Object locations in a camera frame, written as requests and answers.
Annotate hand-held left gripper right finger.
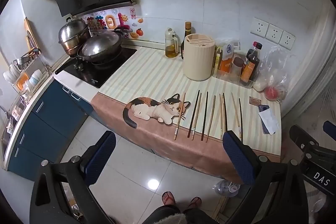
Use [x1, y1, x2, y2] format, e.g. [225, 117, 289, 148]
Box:
[223, 130, 309, 224]

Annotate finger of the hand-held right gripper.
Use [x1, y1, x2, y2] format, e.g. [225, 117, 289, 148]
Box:
[323, 121, 336, 136]
[289, 124, 320, 159]

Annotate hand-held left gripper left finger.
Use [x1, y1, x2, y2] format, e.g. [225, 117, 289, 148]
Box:
[29, 131, 117, 224]

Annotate set of mixed chopsticks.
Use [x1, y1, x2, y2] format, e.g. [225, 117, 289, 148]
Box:
[173, 90, 243, 143]

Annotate beige utensil holder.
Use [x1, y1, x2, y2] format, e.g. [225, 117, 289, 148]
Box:
[183, 33, 216, 81]

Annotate clear plastic bottle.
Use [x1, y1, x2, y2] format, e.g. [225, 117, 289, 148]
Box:
[214, 179, 241, 197]

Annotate white paper slip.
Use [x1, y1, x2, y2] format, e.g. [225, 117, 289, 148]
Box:
[258, 109, 280, 135]

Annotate red tomato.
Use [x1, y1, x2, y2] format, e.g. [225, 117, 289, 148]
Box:
[264, 86, 280, 101]

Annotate person's right foot in sandal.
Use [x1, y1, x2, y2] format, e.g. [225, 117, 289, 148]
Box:
[187, 196, 202, 210]

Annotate person's foot in sandal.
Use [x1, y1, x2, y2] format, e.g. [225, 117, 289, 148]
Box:
[161, 191, 176, 206]
[187, 196, 202, 210]

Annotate blue kitchen cabinet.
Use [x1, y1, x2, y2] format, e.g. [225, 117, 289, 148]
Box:
[7, 80, 94, 175]

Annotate clear plastic bag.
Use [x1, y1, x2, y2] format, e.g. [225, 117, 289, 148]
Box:
[253, 45, 290, 104]

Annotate person's left foot in sandal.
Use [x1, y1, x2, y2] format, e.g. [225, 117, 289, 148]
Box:
[161, 191, 176, 206]

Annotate clear organizer tray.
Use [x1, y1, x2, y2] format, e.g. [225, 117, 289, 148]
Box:
[213, 43, 260, 88]

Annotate person's dark trousers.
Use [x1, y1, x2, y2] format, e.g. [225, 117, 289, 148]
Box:
[143, 204, 211, 224]

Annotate black induction cooktop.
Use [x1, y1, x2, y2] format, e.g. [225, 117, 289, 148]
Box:
[55, 47, 138, 89]

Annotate grey fuzzy sleeve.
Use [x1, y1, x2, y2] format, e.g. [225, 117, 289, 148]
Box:
[170, 213, 187, 224]

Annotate dark bottle orange label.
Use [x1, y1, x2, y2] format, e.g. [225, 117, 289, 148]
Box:
[240, 49, 260, 84]

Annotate small jar brown lid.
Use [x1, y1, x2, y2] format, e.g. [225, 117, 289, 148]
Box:
[232, 57, 245, 78]

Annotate cat printed striped mat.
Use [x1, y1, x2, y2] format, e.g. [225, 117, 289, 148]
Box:
[91, 46, 282, 185]

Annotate orange seasoning packet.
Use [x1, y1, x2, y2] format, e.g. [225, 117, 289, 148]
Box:
[219, 40, 240, 74]

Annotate steel sink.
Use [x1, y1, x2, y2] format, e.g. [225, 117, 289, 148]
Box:
[0, 105, 17, 159]

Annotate black wok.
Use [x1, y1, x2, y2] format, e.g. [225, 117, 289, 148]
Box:
[54, 30, 124, 75]

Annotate metal dish rack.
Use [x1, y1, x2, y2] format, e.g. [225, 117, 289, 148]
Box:
[2, 48, 53, 104]

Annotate steel wok lid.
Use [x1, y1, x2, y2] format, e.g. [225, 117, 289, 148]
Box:
[79, 31, 123, 58]

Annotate steel steamer pot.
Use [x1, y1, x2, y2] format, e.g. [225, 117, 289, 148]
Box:
[58, 17, 91, 57]

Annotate clear oil dispenser bottle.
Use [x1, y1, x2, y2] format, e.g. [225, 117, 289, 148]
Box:
[164, 27, 176, 59]

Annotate dark sauce bottle brown cap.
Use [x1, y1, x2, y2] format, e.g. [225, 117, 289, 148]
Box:
[181, 21, 193, 60]

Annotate wooden cutting board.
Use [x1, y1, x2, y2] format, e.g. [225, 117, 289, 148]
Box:
[24, 17, 40, 52]

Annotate white wall outlet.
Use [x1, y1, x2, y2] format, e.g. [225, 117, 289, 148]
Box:
[265, 24, 284, 43]
[250, 17, 270, 37]
[278, 30, 296, 50]

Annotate colourful wall sticker sheet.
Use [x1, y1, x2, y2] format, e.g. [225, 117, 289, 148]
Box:
[83, 7, 145, 40]

